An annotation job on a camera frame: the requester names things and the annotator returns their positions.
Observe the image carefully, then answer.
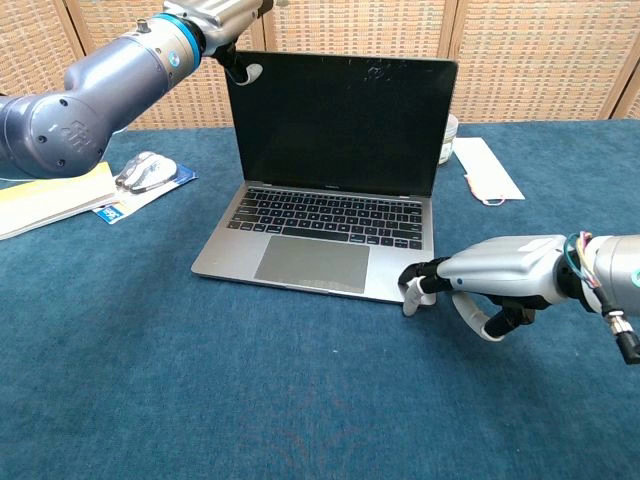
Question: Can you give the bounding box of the blue white card with string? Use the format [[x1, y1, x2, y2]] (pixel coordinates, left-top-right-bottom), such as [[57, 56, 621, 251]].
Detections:
[[451, 137, 526, 206]]

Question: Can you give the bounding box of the orange white notepad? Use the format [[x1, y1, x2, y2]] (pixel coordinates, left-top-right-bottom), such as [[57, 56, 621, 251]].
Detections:
[[0, 160, 121, 241]]

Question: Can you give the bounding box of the clear jar of binder clips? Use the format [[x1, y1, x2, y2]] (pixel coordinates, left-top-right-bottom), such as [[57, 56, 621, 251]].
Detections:
[[438, 113, 460, 166]]

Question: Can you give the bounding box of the silver laptop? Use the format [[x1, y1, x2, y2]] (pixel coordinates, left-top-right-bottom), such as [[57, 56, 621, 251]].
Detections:
[[190, 49, 460, 305]]

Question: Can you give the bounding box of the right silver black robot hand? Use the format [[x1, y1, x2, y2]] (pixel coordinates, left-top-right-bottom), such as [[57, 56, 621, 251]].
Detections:
[[398, 234, 569, 342]]

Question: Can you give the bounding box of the blue carpet table mat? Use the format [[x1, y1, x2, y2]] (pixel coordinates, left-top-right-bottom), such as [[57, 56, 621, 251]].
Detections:
[[0, 118, 640, 480]]

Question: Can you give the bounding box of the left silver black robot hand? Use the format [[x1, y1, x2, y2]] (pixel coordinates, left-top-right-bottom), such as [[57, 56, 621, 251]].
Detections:
[[162, 0, 276, 87]]

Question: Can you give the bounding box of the beige woven partition wall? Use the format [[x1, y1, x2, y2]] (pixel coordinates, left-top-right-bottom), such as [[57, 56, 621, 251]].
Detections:
[[0, 0, 640, 132]]

